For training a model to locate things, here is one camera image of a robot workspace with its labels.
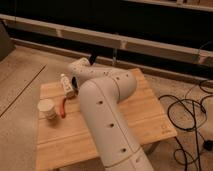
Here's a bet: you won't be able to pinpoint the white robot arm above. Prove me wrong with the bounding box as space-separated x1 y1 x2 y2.
68 58 154 171

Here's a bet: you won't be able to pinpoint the black table leg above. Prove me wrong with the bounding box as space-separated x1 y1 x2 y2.
88 51 98 65

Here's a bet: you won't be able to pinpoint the small white bottle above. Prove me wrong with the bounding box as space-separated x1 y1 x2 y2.
60 74 75 98

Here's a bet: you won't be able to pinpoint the white paper cup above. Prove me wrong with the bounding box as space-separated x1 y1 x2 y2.
37 99 56 120

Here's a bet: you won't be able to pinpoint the wooden table board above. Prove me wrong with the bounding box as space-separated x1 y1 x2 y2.
36 69 177 171

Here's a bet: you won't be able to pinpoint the dark box at left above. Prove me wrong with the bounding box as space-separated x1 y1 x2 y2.
0 20 15 61

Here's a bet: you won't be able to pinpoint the black floor cables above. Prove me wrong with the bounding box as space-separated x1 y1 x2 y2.
157 79 213 171

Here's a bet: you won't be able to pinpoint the grey wall rail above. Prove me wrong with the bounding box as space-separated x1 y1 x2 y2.
0 14 213 67

